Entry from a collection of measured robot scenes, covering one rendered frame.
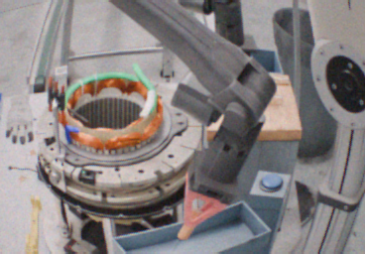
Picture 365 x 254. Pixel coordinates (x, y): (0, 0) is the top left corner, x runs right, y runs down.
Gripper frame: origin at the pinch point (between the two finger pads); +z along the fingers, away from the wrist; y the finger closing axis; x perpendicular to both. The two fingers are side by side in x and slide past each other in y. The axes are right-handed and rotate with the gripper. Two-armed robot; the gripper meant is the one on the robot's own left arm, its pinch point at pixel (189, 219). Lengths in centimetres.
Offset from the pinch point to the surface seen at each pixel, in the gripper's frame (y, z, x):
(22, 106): -81, 33, -37
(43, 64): -110, 31, -36
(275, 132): -31.6, -6.3, 14.3
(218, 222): -9.6, 3.9, 7.0
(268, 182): -19.2, -2.0, 14.1
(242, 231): -7.8, 3.6, 11.5
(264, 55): -62, -11, 13
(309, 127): -178, 40, 71
